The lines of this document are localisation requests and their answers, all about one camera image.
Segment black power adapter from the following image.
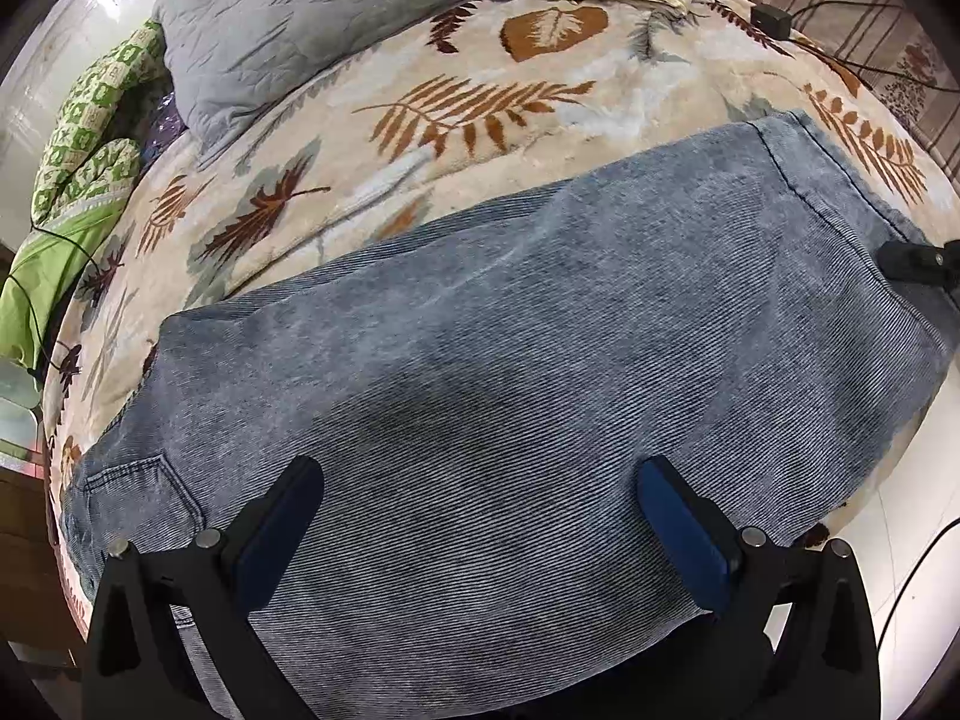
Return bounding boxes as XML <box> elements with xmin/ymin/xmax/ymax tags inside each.
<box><xmin>750</xmin><ymin>4</ymin><xmax>793</xmax><ymax>40</ymax></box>

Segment grey quilted pillow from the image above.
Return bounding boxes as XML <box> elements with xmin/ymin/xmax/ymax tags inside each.
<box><xmin>152</xmin><ymin>0</ymin><xmax>608</xmax><ymax>151</ymax></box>

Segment black adapter cable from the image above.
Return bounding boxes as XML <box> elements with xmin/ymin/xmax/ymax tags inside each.
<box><xmin>780</xmin><ymin>0</ymin><xmax>960</xmax><ymax>91</ymax></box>

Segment green patterned pillow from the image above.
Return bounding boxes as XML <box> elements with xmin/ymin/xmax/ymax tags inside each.
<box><xmin>31</xmin><ymin>19</ymin><xmax>172</xmax><ymax>227</ymax></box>

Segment lime green cloth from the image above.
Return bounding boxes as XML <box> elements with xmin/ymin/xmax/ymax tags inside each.
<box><xmin>0</xmin><ymin>199</ymin><xmax>128</xmax><ymax>372</ymax></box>

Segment leaf print blanket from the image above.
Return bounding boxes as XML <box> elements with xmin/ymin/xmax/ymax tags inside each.
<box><xmin>41</xmin><ymin>0</ymin><xmax>960</xmax><ymax>616</ymax></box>

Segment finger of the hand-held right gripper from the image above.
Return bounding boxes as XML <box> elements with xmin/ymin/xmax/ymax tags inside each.
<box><xmin>876</xmin><ymin>238</ymin><xmax>960</xmax><ymax>287</ymax></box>

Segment blue denim pants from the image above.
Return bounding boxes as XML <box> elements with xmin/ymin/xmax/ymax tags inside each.
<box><xmin>58</xmin><ymin>111</ymin><xmax>950</xmax><ymax>720</ymax></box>

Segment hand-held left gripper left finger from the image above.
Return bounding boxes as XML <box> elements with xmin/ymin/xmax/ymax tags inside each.
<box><xmin>81</xmin><ymin>454</ymin><xmax>325</xmax><ymax>720</ymax></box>

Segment black floor cable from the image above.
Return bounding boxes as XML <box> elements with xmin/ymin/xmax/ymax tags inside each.
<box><xmin>874</xmin><ymin>514</ymin><xmax>960</xmax><ymax>661</ymax></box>

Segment purple cloth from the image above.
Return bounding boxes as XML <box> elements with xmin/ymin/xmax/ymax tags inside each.
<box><xmin>142</xmin><ymin>86</ymin><xmax>188</xmax><ymax>158</ymax></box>

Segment thin black cable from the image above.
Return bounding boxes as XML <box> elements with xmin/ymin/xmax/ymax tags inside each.
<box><xmin>22</xmin><ymin>221</ymin><xmax>102</xmax><ymax>372</ymax></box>

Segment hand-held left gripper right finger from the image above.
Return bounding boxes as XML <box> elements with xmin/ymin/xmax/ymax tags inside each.
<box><xmin>636</xmin><ymin>454</ymin><xmax>882</xmax><ymax>720</ymax></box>

